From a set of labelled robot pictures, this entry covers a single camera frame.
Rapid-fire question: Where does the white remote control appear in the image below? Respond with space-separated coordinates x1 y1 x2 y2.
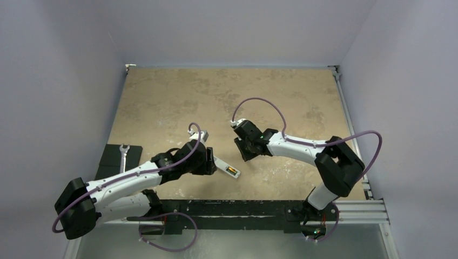
214 156 240 179

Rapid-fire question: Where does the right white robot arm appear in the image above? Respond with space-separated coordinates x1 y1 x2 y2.
231 119 365 220

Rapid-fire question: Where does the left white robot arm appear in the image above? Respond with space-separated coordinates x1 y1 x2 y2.
52 139 217 240

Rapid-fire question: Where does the silver wrench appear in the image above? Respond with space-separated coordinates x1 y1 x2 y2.
119 144 130 174

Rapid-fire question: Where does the black foam tool tray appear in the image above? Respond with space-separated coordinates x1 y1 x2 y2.
94 144 143 180

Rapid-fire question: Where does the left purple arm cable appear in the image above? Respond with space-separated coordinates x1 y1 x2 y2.
52 122 202 234

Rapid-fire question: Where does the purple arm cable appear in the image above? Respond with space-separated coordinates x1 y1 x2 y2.
231 97 383 201
52 122 202 234

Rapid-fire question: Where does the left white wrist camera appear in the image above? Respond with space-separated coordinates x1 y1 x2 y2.
188 130 209 144

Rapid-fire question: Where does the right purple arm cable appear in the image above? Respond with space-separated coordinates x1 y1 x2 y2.
231 97 383 201

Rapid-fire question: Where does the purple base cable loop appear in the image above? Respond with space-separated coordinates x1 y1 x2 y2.
138 212 198 253

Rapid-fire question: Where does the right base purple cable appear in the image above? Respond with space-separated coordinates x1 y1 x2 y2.
305 200 339 244

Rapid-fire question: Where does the aluminium frame rail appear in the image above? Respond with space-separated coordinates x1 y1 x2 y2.
327 65 386 213

